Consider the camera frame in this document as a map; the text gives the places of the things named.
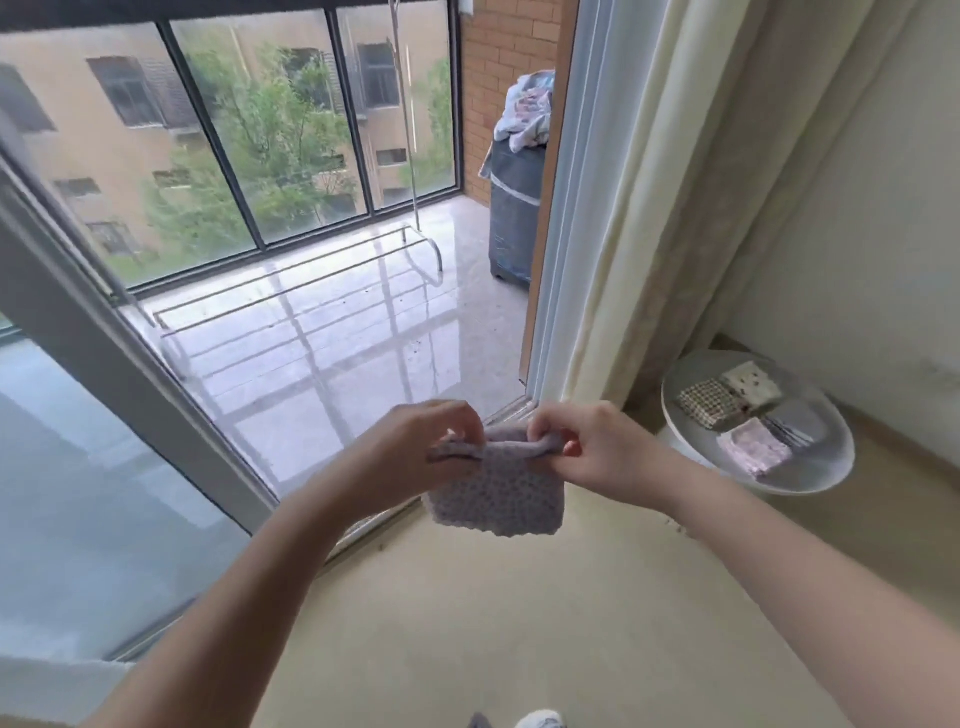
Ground person's left hand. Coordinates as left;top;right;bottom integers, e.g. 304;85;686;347
333;397;491;522

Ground pink floral cloth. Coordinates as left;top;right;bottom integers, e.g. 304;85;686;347
715;414;795;482

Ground person's right forearm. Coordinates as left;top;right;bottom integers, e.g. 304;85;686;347
642;457;960;728

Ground white bundled curtain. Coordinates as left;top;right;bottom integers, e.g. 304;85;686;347
561;0;935;410

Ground metal drying rack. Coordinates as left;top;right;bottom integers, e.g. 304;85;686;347
108;0;449;344

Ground dark balcony window frame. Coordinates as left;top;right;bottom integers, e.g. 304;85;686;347
0;0;465;296

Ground cream polka dot cloths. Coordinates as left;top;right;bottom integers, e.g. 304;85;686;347
720;358;786;414

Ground person's right hand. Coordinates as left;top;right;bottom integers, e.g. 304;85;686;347
523;397;680;515

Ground person's left forearm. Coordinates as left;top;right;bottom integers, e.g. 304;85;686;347
82;472;395;728

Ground white round table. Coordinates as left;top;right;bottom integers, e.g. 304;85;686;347
660;348;860;500

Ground brown checked cloth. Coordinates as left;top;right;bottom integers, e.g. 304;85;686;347
673;375;749;434

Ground dark blue tarpaulin cover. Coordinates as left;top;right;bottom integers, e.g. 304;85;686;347
486;138;551;291

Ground white patterned cloth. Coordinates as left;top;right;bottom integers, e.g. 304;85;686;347
493;67;558;156

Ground pile of dotted cloths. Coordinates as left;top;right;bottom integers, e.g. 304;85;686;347
763;399;834;453
426;423;570;540

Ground white sliding door frame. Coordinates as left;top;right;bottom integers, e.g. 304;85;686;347
0;0;620;665

